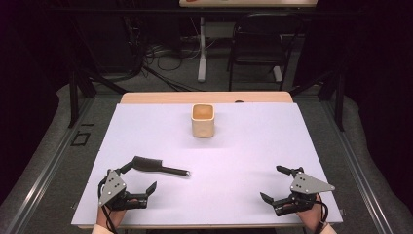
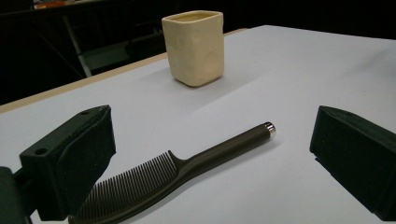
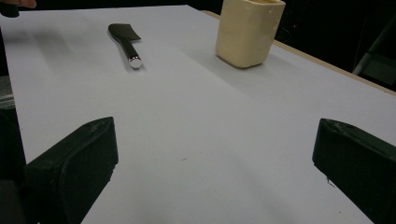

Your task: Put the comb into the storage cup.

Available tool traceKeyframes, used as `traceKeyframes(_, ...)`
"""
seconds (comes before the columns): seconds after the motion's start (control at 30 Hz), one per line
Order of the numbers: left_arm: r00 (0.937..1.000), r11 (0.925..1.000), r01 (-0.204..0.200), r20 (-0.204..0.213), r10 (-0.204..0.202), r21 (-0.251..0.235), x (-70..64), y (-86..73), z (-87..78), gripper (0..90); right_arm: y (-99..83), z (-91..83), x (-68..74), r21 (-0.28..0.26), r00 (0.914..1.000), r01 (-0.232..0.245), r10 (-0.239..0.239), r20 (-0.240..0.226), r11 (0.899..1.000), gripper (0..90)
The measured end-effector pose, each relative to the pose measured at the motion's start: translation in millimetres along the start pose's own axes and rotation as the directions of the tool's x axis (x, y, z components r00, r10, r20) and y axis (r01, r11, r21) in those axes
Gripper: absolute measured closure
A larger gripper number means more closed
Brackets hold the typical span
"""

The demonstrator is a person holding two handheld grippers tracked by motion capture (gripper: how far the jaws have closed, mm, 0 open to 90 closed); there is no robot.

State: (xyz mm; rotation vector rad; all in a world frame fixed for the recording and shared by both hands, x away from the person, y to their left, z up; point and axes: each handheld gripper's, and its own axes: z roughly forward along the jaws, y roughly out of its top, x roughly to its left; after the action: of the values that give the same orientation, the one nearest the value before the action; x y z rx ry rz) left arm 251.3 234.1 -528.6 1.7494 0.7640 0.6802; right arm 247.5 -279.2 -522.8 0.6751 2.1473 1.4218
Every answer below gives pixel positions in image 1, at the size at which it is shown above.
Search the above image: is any white-legged wooden desk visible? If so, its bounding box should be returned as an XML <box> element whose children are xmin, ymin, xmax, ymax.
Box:
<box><xmin>178</xmin><ymin>0</ymin><xmax>319</xmax><ymax>83</ymax></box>

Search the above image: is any black metal frame stand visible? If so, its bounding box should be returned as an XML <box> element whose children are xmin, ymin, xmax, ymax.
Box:
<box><xmin>67</xmin><ymin>66</ymin><xmax>98</xmax><ymax>129</ymax></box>
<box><xmin>319</xmin><ymin>69</ymin><xmax>346</xmax><ymax>132</ymax></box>

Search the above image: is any wooden table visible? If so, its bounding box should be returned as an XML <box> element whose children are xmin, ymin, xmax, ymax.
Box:
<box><xmin>77</xmin><ymin>91</ymin><xmax>344</xmax><ymax>230</ymax></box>

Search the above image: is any aluminium floor rail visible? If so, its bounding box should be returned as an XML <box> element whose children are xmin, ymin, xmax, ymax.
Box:
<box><xmin>320</xmin><ymin>98</ymin><xmax>394</xmax><ymax>234</ymax></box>
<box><xmin>4</xmin><ymin>97</ymin><xmax>95</xmax><ymax>234</ymax></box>

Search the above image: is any bundle of floor cables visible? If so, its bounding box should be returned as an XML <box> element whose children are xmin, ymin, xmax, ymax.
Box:
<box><xmin>142</xmin><ymin>40</ymin><xmax>200</xmax><ymax>73</ymax></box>

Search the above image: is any hand-held gripper black cable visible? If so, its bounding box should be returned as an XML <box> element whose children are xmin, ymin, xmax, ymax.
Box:
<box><xmin>313</xmin><ymin>198</ymin><xmax>329</xmax><ymax>234</ymax></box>
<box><xmin>96</xmin><ymin>176</ymin><xmax>121</xmax><ymax>234</ymax></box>

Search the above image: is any white table mat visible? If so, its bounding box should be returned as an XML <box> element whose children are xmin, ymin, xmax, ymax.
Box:
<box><xmin>71</xmin><ymin>102</ymin><xmax>344</xmax><ymax>227</ymax></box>

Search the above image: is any beige square cup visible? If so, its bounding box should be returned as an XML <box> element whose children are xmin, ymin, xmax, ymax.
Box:
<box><xmin>190</xmin><ymin>102</ymin><xmax>216</xmax><ymax>139</ymax></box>

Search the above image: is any person's left hand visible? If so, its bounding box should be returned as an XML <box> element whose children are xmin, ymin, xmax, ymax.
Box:
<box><xmin>95</xmin><ymin>204</ymin><xmax>127</xmax><ymax>229</ymax></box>

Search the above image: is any person's right hand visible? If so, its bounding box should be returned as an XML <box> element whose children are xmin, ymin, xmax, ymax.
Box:
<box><xmin>296</xmin><ymin>194</ymin><xmax>325</xmax><ymax>232</ymax></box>

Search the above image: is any thick black floor cable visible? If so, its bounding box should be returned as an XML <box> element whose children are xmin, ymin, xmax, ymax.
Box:
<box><xmin>141</xmin><ymin>65</ymin><xmax>198</xmax><ymax>93</ymax></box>

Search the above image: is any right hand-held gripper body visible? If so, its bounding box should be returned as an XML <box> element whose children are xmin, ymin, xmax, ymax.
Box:
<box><xmin>273</xmin><ymin>172</ymin><xmax>336</xmax><ymax>217</ymax></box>

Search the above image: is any left hand-held gripper black cable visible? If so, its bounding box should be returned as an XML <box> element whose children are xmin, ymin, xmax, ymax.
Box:
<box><xmin>96</xmin><ymin>176</ymin><xmax>121</xmax><ymax>234</ymax></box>

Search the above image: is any right hand-held gripper black cable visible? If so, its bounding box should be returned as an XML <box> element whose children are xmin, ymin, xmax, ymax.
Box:
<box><xmin>313</xmin><ymin>198</ymin><xmax>329</xmax><ymax>234</ymax></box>

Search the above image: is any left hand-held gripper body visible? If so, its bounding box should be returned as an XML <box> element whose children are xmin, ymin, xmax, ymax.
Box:
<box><xmin>97</xmin><ymin>169</ymin><xmax>149</xmax><ymax>211</ymax></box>

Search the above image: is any black folding chair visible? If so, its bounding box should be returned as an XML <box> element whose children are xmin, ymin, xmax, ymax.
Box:
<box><xmin>226</xmin><ymin>12</ymin><xmax>305</xmax><ymax>93</ymax></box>

